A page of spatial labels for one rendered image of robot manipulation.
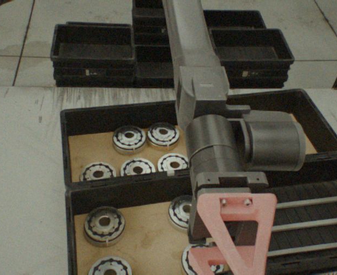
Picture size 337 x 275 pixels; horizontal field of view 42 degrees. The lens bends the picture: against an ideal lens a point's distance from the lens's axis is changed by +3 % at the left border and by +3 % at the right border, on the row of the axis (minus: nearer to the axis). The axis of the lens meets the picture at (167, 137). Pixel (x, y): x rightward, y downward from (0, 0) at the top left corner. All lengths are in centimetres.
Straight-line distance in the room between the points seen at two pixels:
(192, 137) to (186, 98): 6
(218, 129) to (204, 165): 5
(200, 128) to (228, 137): 3
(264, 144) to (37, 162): 111
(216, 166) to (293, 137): 10
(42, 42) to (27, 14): 40
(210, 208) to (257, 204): 4
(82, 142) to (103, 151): 8
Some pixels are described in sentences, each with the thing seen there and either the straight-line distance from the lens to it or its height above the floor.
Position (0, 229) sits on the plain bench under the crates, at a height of 70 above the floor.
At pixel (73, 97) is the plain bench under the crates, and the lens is 171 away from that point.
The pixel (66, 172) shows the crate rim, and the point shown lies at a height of 93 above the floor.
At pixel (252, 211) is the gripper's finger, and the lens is 38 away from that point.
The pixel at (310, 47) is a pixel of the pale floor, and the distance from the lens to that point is 359.
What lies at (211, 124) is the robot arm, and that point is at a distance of 47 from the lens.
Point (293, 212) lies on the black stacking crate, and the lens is 126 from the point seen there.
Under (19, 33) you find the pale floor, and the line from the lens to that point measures 345.
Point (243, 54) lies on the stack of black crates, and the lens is 242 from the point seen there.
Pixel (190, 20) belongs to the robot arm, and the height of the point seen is 148.
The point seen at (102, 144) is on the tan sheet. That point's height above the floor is 83.
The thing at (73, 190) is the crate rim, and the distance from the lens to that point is 110.
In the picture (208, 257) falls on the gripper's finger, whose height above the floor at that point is 142.
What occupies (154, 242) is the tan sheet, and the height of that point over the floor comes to 83.
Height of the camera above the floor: 180
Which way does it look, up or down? 45 degrees down
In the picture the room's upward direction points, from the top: 6 degrees clockwise
